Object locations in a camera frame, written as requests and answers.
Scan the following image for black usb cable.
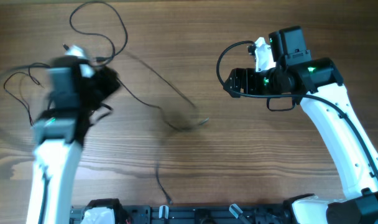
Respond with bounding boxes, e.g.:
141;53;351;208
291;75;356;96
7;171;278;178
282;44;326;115
116;51;210;131
62;0;129;63
154;136;174;206

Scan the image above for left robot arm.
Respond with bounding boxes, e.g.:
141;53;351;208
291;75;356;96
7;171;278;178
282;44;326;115
26;55;120;223

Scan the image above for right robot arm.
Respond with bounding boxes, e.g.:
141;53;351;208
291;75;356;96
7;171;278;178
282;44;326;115
221;26;378;223

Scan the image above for right camera black cable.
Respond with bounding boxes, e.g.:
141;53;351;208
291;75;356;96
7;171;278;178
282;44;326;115
216;40;378;190

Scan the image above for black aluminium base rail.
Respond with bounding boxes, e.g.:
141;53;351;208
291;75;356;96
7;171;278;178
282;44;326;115
69;204;297;224

